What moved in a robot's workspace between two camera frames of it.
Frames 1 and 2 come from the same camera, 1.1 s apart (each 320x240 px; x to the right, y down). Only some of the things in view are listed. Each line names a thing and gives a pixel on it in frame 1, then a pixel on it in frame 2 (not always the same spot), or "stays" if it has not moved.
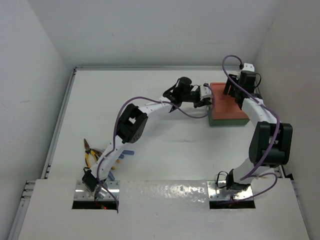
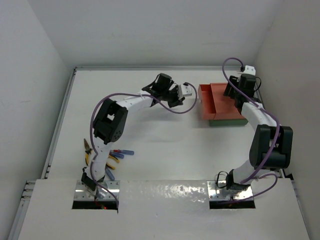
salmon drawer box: (226, 107) stays
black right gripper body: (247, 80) stays
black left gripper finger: (204, 102) to (179, 102)
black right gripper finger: (234, 91) stays
